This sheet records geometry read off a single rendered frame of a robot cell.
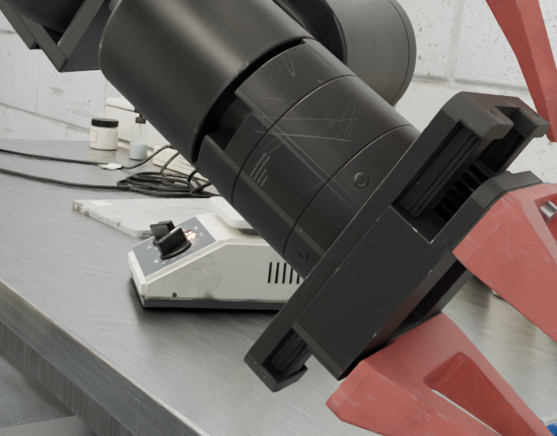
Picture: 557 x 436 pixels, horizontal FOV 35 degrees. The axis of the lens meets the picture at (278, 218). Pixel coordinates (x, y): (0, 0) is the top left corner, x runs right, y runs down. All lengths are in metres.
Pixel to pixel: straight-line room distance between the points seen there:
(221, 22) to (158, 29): 0.02
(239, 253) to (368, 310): 0.58
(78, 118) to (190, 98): 2.13
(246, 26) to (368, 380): 0.11
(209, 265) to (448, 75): 0.63
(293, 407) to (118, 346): 0.16
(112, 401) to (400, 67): 0.40
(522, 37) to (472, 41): 1.00
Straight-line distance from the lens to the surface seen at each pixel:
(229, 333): 0.77
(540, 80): 0.31
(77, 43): 0.32
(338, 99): 0.26
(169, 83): 0.27
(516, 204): 0.22
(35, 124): 2.66
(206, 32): 0.27
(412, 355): 0.26
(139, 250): 0.90
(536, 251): 0.23
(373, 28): 0.34
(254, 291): 0.82
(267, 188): 0.25
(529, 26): 0.30
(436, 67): 1.34
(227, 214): 0.83
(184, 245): 0.83
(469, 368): 0.29
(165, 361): 0.69
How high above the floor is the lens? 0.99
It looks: 10 degrees down
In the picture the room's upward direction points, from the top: 6 degrees clockwise
